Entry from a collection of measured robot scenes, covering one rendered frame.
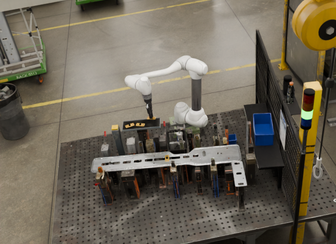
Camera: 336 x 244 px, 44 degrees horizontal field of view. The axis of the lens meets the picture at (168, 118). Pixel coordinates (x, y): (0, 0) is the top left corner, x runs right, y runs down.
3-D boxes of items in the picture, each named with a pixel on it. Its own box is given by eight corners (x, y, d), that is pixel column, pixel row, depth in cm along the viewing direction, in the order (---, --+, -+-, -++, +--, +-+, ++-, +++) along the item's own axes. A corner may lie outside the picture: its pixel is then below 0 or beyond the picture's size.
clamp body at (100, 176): (102, 207, 384) (93, 180, 362) (104, 195, 396) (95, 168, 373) (113, 206, 383) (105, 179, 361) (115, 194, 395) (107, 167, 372)
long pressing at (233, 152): (89, 175, 378) (89, 174, 377) (93, 158, 395) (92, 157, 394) (242, 161, 367) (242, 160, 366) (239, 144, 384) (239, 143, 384)
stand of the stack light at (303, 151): (298, 160, 289) (305, 94, 254) (296, 153, 295) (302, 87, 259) (308, 159, 289) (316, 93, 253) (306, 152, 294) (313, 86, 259)
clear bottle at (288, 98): (287, 104, 351) (288, 85, 339) (285, 100, 356) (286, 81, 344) (294, 104, 351) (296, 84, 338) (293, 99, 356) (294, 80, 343)
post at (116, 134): (119, 163, 427) (110, 131, 399) (120, 158, 433) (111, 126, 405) (127, 163, 426) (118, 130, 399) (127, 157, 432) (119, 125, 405)
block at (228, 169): (225, 195, 376) (223, 174, 359) (223, 186, 385) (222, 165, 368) (235, 195, 376) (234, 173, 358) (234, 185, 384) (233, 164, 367)
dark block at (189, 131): (190, 165, 412) (186, 133, 386) (190, 160, 417) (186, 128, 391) (196, 165, 411) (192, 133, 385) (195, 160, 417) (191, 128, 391)
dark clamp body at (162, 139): (162, 171, 410) (156, 143, 387) (162, 162, 421) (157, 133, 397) (173, 170, 410) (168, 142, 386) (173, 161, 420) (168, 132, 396)
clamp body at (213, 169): (211, 199, 376) (208, 172, 354) (210, 189, 385) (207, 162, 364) (221, 198, 375) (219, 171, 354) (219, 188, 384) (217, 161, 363)
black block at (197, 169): (196, 196, 380) (193, 174, 362) (195, 188, 388) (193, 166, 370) (205, 196, 379) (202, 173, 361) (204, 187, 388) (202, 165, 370)
